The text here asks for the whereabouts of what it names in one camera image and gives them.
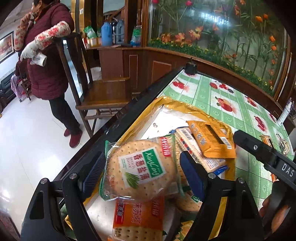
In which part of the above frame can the small green-end cracker pack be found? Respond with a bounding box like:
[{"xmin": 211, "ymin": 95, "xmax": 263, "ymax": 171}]
[{"xmin": 174, "ymin": 191, "xmax": 202, "ymax": 212}]

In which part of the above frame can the orange snack packet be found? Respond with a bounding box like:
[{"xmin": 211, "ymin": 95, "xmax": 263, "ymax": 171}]
[{"xmin": 187, "ymin": 120, "xmax": 236, "ymax": 159}]

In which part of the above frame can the blue white cracker pack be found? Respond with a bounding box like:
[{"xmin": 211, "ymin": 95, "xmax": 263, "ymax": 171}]
[{"xmin": 174, "ymin": 127, "xmax": 228, "ymax": 175}]

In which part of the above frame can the round cracker pack green label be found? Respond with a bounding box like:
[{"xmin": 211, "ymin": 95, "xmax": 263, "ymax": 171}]
[{"xmin": 99, "ymin": 135, "xmax": 182, "ymax": 201}]

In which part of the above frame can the orange soda cracker pack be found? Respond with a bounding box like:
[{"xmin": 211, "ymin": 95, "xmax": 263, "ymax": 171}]
[{"xmin": 108, "ymin": 197, "xmax": 165, "ymax": 241}]

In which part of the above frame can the small tan cracker pack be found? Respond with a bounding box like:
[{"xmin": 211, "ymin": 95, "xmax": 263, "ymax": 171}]
[{"xmin": 260, "ymin": 135, "xmax": 274, "ymax": 148}]

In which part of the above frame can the dark green cracker packet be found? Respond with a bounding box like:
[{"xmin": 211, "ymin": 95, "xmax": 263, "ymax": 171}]
[{"xmin": 174, "ymin": 220, "xmax": 194, "ymax": 241}]

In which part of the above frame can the person's right hand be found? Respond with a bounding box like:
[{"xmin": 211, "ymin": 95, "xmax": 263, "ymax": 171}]
[{"xmin": 259, "ymin": 195, "xmax": 292, "ymax": 233}]

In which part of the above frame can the white spray bottle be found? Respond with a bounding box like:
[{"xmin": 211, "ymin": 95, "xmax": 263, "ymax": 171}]
[{"xmin": 277, "ymin": 98, "xmax": 293, "ymax": 126}]

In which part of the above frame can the yellow cardboard tray box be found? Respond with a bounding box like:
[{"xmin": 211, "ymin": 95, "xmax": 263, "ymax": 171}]
[{"xmin": 64, "ymin": 96, "xmax": 236, "ymax": 241}]

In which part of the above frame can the floral glass panel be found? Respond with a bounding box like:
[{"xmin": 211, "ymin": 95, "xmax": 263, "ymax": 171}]
[{"xmin": 147, "ymin": 0, "xmax": 288, "ymax": 95}]

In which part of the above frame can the wooden chair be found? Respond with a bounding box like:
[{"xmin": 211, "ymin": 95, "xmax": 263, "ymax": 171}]
[{"xmin": 54, "ymin": 33, "xmax": 132, "ymax": 137}]

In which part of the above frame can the framed painting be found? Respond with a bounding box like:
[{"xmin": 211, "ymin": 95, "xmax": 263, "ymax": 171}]
[{"xmin": 0, "ymin": 32, "xmax": 15, "ymax": 63}]

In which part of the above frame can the woman in maroon coat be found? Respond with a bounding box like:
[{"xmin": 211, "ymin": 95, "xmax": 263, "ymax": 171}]
[{"xmin": 14, "ymin": 1, "xmax": 82, "ymax": 148}]

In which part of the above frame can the blue thermos jug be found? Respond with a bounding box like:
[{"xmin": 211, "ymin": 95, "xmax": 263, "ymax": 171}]
[{"xmin": 101, "ymin": 22, "xmax": 112, "ymax": 47}]

